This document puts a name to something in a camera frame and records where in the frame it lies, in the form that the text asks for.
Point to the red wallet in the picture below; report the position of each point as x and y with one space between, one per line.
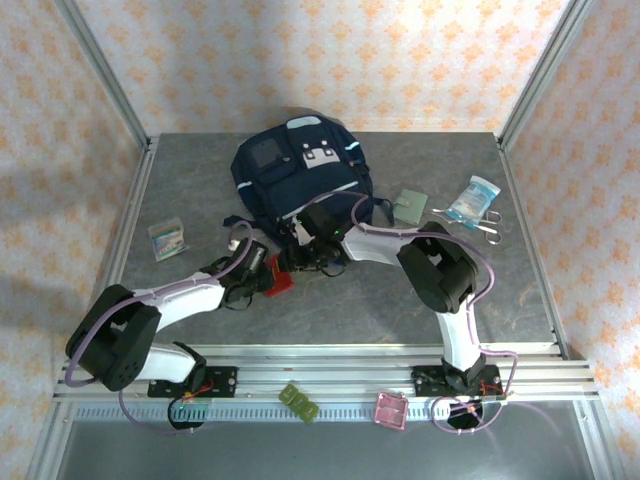
282 282

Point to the navy blue backpack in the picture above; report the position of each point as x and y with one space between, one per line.
300 170

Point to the green wallet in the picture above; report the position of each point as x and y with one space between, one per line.
411 206

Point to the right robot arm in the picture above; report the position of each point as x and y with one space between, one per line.
440 270

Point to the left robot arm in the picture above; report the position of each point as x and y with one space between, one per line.
115 335

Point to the blue white tissue pack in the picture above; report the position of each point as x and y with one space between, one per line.
475 197

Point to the olive green square block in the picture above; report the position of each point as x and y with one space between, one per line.
288 394
309 413
299 402

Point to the green circuit board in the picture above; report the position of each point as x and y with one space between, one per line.
495 398
192 410

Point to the metal scissors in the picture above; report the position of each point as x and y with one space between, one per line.
487 232

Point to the pink square box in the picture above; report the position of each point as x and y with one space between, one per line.
391 411

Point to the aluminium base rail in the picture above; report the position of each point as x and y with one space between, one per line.
325 372

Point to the aluminium side rail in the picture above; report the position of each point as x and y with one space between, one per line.
122 240
529 240

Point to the aluminium frame post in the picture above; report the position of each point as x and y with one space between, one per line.
107 75
542 75

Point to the aluminium frame leg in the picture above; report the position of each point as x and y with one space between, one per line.
597 440
50 440

